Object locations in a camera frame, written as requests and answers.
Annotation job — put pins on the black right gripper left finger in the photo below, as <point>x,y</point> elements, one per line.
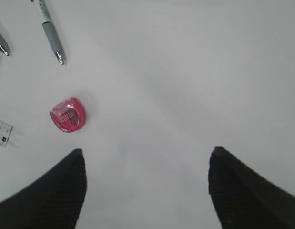
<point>54,201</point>

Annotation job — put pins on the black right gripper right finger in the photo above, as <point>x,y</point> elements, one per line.
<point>243,199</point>

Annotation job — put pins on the pink pencil sharpener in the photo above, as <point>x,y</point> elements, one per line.
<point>69,115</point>

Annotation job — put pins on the white grey ballpoint pen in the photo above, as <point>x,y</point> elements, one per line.
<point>4,48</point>

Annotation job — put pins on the blue white ballpoint pen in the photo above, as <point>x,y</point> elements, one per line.
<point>50,30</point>

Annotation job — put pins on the clear plastic ruler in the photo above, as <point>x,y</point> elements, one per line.
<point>5,132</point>

